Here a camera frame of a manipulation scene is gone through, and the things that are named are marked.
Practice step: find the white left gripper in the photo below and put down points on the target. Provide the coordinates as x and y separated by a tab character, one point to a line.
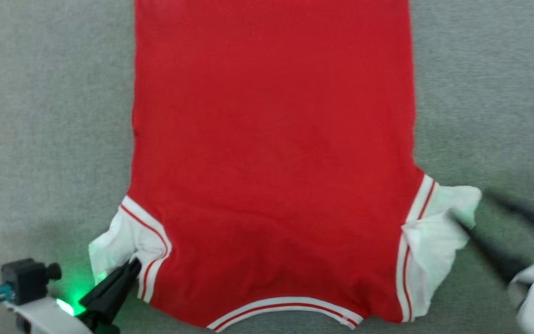
44	320

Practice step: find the red and white shirt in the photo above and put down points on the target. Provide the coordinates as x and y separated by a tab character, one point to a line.
271	162

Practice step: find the grey fabric sofa cushion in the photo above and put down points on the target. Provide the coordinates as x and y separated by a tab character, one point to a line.
49	139

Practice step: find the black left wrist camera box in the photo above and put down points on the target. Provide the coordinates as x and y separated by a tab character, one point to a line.
26	280

